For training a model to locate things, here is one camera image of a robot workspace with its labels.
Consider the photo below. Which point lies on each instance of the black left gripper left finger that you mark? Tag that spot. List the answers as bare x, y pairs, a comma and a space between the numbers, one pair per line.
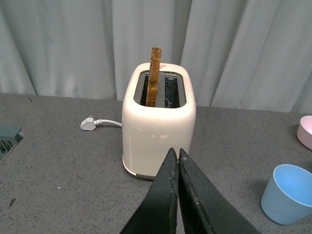
157, 213

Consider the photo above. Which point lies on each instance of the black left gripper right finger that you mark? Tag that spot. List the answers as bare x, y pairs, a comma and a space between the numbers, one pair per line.
204, 209

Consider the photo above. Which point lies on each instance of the blue cup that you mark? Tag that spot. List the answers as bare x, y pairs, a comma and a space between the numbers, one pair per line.
288, 195

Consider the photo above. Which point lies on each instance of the cream two-slot toaster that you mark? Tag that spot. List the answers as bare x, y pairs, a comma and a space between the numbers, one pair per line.
149, 132

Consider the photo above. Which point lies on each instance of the white power plug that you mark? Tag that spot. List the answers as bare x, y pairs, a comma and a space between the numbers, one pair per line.
88, 124

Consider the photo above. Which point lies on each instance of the pink bowl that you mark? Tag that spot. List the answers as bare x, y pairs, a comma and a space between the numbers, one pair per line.
304, 132

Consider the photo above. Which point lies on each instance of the brown bread slice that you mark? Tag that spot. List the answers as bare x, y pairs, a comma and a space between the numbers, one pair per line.
152, 88

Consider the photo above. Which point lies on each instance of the grey curtain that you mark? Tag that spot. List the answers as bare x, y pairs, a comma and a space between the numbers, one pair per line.
246, 54

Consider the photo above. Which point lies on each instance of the green dish rack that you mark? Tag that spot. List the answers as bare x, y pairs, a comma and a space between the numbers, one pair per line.
10, 136

